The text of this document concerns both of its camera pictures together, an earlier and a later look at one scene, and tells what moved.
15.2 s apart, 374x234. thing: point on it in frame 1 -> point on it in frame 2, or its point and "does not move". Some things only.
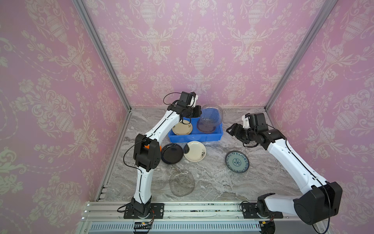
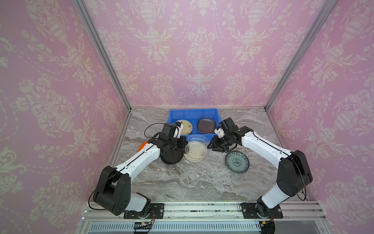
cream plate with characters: x=182 y=129 does not move
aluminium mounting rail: x=108 y=217 does not move
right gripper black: x=239 y=127 -> x=215 y=146
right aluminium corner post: x=325 y=11 does not move
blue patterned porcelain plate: x=236 y=161 does not move
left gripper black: x=198 y=111 -> x=183 y=144
